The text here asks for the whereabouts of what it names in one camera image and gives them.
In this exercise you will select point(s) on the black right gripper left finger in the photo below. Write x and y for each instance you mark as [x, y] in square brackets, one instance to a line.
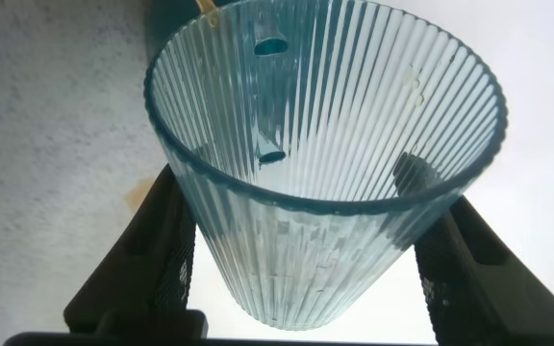
[137, 269]

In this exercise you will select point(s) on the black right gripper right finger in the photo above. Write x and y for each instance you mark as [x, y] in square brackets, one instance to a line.
[479, 293]

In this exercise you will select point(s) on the clear blue ribbed cup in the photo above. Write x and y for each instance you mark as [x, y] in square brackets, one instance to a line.
[315, 120]

